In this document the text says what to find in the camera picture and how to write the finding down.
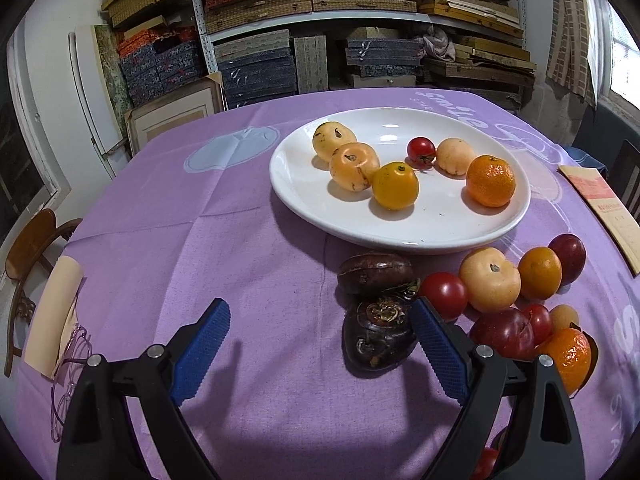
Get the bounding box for dark brown passion fruit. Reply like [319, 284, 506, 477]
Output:
[337, 253, 415, 295]

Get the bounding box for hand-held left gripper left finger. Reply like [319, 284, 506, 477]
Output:
[56, 298, 232, 480]

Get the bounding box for small red apple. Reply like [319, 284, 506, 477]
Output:
[468, 307, 536, 361]

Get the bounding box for small yellow speckled pear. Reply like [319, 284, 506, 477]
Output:
[312, 121, 358, 157]

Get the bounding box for white metal shelf rack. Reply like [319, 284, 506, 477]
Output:
[186, 0, 531, 111]

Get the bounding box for stack of blue red boxes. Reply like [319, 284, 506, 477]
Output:
[117, 27, 208, 111]

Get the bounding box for white oval plate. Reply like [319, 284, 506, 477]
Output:
[269, 107, 532, 255]

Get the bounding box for blue folded cloth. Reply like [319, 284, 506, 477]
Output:
[562, 145, 608, 176]

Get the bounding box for purple printed tablecloth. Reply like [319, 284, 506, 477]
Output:
[12, 85, 640, 480]

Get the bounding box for mandarin with green leaf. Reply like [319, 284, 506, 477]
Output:
[536, 327, 599, 397]

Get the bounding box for stack of dark blue boxes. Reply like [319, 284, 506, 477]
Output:
[215, 30, 301, 110]

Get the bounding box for red cherry tomato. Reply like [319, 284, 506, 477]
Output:
[406, 137, 437, 170]
[522, 304, 554, 346]
[419, 272, 470, 323]
[470, 447, 501, 480]

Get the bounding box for wooden picture frame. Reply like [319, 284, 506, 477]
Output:
[124, 72, 227, 156]

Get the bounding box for dark water chestnut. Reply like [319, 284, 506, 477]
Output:
[342, 294, 420, 373]

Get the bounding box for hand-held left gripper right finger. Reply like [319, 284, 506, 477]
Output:
[410, 296, 586, 480]

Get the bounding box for large pale round pear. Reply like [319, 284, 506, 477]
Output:
[435, 137, 477, 177]

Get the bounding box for peach coloured persimmon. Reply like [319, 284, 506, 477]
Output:
[329, 142, 381, 193]

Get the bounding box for white leaning board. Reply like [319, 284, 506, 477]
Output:
[67, 30, 131, 181]

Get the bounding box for light brown wooden chair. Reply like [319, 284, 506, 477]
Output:
[4, 208, 83, 378]

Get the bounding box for checkered beige curtain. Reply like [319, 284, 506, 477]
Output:
[545, 0, 613, 108]

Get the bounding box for orange yellow plum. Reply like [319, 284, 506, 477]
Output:
[517, 246, 563, 301]
[371, 161, 420, 211]

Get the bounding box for pink crumpled cloth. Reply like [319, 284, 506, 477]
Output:
[420, 27, 457, 63]

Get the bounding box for dark red plum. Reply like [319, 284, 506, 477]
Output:
[547, 233, 587, 286]

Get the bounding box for thin framed eyeglasses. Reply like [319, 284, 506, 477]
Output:
[50, 325, 96, 443]

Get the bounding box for green marbled panel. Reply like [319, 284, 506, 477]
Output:
[92, 25, 133, 121]

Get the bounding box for tan drawer box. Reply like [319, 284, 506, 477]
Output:
[347, 74, 418, 92]

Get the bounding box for cream paper roll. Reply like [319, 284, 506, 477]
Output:
[22, 255, 86, 378]

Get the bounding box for plain orange mandarin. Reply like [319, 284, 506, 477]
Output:
[466, 155, 516, 208]

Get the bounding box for beige longan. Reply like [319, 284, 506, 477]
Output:
[549, 304, 580, 335]

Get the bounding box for upright grey box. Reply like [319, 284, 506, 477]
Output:
[292, 35, 329, 95]

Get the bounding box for stack of grey-blue flat boxes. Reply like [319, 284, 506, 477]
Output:
[344, 37, 426, 78]

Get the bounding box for bright window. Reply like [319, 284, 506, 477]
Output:
[597, 0, 640, 126]

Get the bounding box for white framed window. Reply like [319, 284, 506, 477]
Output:
[0, 25, 71, 261]

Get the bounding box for dark wooden chair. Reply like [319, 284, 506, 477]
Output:
[607, 139, 640, 211]

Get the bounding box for pile of yellow wooden boxes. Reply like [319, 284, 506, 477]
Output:
[417, 0, 538, 111]

